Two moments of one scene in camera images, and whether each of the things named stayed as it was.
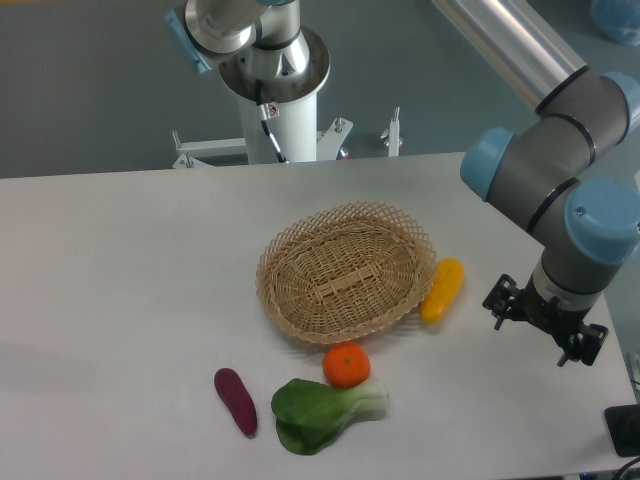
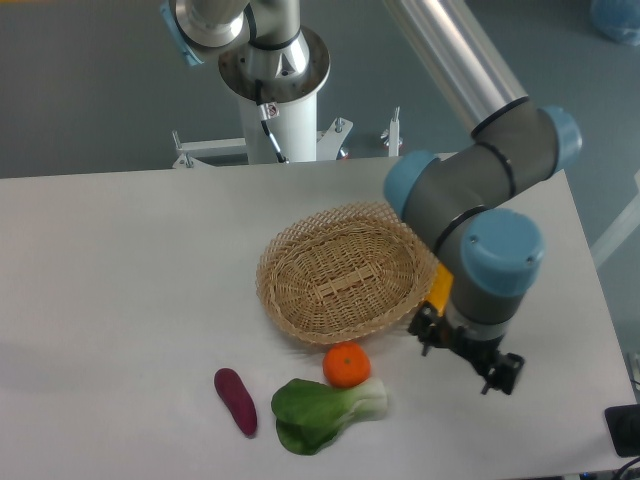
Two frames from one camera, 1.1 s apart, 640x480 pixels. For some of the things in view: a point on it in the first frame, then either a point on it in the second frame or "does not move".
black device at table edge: x=623 y=422 does not move
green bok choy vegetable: x=310 y=416 does not move
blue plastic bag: x=618 y=20 does not move
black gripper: x=507 y=300 -> x=479 y=354
